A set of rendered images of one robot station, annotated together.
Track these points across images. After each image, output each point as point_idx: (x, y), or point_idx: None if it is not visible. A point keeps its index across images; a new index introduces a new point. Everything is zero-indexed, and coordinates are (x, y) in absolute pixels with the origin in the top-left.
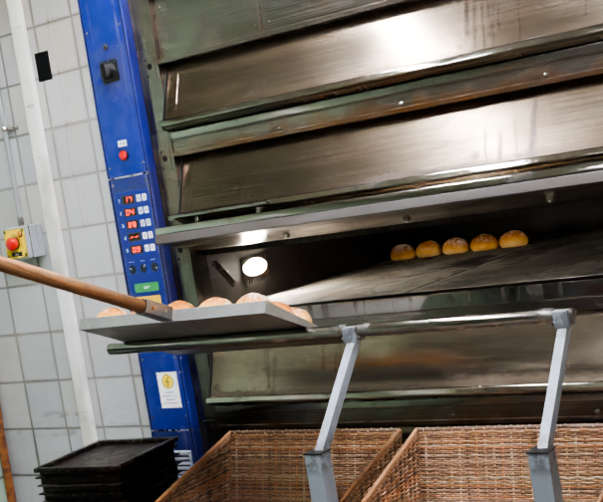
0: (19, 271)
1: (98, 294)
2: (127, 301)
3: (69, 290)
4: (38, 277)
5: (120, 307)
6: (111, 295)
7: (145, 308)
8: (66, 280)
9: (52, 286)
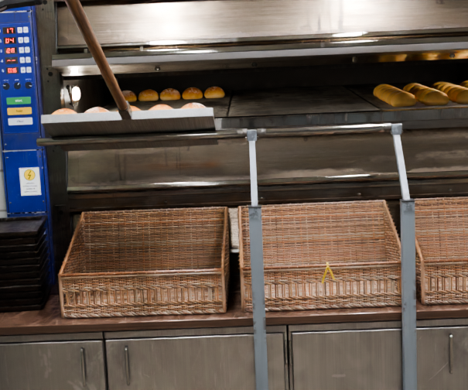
0: (107, 68)
1: (120, 92)
2: (124, 100)
3: (114, 87)
4: (111, 74)
5: (118, 104)
6: (122, 94)
7: (127, 107)
8: (115, 79)
9: (110, 82)
